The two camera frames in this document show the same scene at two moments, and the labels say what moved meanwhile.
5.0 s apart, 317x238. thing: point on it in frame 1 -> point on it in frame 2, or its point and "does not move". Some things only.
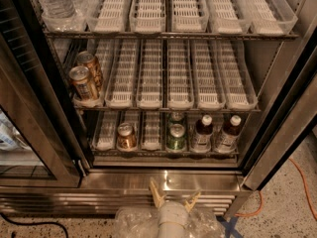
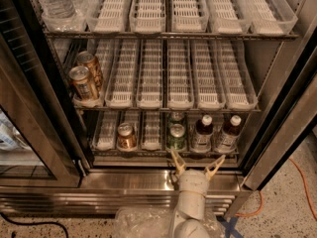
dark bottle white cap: (203, 134) does not move
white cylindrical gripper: (172, 211) -> (193, 181)
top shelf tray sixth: (266, 10) does not move
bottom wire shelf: (166, 153) does not move
